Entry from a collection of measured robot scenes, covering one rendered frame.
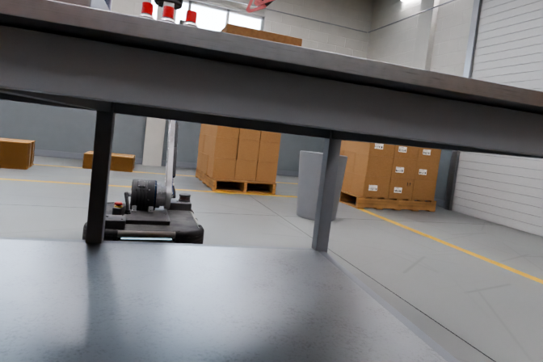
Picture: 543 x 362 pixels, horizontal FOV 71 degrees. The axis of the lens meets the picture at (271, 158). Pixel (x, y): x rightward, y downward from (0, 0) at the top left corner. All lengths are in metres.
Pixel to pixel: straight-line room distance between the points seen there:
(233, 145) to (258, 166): 0.42
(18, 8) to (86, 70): 0.08
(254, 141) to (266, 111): 4.25
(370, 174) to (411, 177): 0.61
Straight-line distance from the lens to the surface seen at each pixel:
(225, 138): 4.60
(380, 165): 4.70
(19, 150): 5.33
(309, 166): 3.52
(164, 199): 2.13
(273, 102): 0.45
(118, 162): 5.66
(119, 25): 0.41
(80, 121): 6.79
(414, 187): 5.07
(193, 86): 0.44
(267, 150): 4.76
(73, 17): 0.42
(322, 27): 7.74
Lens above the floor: 0.73
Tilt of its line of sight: 3 degrees down
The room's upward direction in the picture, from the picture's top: 7 degrees clockwise
